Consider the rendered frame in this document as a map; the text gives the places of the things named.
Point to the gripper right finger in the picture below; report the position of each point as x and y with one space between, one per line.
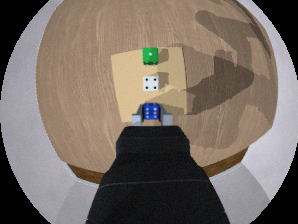
164 117

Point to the blue die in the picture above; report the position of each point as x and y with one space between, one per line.
151 111

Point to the green die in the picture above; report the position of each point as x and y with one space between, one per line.
150 56

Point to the tan flat mat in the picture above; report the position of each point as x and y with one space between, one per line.
128 72

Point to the grey die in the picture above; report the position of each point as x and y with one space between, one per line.
150 83

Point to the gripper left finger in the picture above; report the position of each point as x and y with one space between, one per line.
136 118

